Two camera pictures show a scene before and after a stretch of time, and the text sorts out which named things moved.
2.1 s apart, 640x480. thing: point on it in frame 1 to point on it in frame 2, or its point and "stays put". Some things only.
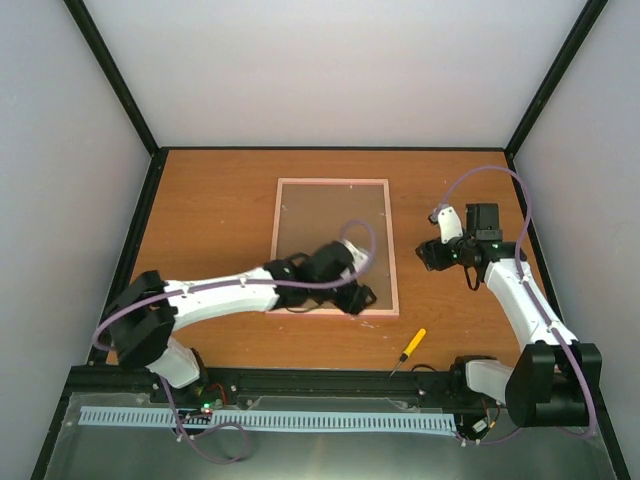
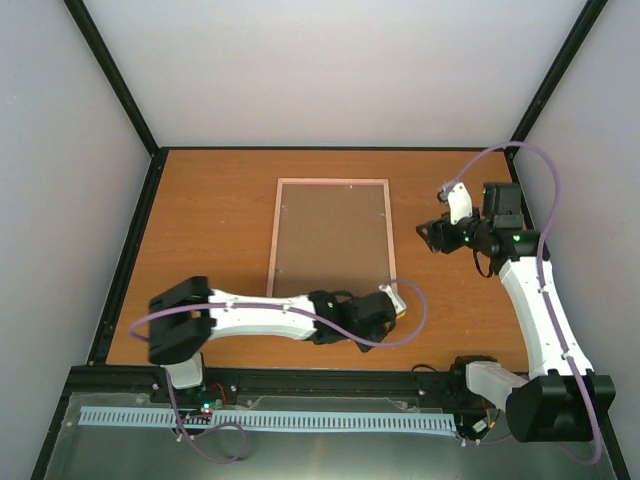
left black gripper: x=354 y=303 to x=377 y=334
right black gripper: x=432 y=257 to x=438 y=232
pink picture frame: x=310 y=212 stays put
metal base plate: x=481 y=448 stays put
